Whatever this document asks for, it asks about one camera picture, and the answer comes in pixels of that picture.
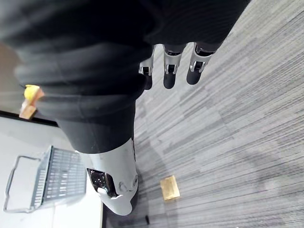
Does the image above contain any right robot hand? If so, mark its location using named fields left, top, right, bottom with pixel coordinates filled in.
left=0, top=0, right=252, bottom=217

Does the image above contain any yellow vegetable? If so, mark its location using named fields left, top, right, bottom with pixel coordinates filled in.
left=24, top=85, right=40, bottom=100

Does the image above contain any grey plastic shopping basket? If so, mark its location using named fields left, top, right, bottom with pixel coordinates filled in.
left=3, top=145, right=88, bottom=213

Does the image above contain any wooden shelf crate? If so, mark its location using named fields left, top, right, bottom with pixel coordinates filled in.
left=19, top=85, right=46, bottom=119

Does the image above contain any wooden block on floor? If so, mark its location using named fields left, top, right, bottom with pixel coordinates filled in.
left=160, top=175, right=181, bottom=202

